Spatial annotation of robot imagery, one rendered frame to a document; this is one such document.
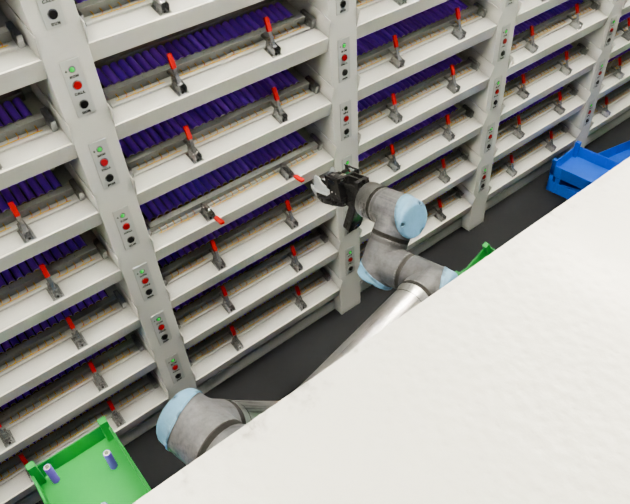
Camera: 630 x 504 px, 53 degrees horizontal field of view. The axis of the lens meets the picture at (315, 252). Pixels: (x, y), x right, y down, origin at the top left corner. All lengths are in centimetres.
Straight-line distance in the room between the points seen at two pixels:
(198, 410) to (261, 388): 103
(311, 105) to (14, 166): 79
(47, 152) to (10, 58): 20
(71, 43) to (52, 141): 22
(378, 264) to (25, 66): 82
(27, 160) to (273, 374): 117
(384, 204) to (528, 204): 155
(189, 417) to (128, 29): 78
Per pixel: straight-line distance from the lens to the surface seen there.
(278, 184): 182
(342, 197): 158
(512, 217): 285
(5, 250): 154
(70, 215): 156
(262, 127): 172
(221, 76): 158
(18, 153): 146
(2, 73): 135
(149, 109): 150
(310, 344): 230
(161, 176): 160
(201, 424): 117
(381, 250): 144
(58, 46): 137
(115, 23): 143
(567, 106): 298
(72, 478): 171
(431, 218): 255
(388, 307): 131
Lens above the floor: 180
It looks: 43 degrees down
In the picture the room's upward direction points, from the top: 5 degrees counter-clockwise
